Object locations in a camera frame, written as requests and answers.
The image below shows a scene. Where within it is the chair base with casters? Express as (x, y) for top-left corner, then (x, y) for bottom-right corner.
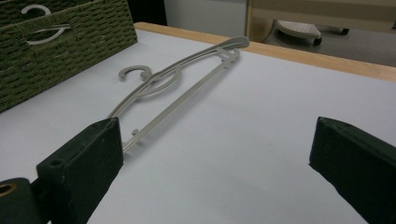
(276, 20), (351, 47)

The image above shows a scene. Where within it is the hanger hook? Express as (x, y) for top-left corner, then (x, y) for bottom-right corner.
(21, 4), (72, 47)

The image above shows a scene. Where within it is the green woven basket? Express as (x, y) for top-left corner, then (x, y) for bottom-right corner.
(0, 0), (138, 114)

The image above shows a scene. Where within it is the grey plastic clothes hanger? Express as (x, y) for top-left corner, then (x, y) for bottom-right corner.
(106, 35), (251, 155)

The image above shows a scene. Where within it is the black curtain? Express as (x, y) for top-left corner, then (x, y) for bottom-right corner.
(126, 0), (167, 26)

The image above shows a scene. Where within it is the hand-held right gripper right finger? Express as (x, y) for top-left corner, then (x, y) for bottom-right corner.
(308, 116), (396, 224)

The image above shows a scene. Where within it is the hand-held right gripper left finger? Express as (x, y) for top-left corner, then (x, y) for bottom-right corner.
(35, 117), (124, 224)

